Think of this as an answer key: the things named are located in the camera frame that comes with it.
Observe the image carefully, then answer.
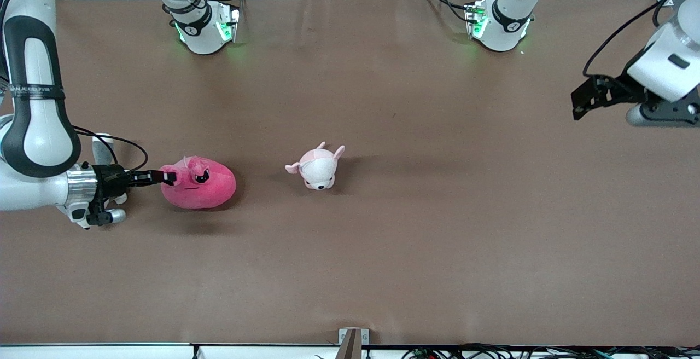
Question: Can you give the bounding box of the metal table edge bracket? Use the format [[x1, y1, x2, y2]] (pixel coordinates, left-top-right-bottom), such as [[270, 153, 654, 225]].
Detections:
[[339, 328, 370, 359]]

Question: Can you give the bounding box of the light pink dog plush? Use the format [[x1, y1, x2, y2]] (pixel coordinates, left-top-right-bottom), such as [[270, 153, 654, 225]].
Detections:
[[284, 141, 346, 191]]

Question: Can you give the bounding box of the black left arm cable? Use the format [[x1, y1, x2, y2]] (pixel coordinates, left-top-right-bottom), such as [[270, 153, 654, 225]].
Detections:
[[582, 0, 696, 78]]

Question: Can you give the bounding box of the hot pink round plush toy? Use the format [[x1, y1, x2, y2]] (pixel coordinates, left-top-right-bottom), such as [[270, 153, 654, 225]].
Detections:
[[160, 155, 237, 211]]

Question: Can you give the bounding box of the black cable bundle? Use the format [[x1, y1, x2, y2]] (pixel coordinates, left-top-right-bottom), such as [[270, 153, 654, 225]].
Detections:
[[402, 344, 700, 359]]

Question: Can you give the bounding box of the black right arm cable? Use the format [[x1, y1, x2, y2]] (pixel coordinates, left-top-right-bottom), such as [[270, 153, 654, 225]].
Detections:
[[71, 125, 149, 173]]

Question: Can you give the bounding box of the grey husky plush toy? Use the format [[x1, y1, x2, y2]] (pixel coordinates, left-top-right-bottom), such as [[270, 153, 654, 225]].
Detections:
[[91, 132, 129, 206]]

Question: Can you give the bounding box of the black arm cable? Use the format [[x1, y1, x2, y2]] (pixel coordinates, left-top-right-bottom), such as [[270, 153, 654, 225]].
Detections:
[[582, 0, 696, 78], [71, 125, 149, 173]]

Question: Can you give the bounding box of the black left base cable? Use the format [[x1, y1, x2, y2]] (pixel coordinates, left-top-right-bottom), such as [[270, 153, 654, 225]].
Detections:
[[419, 0, 480, 24]]

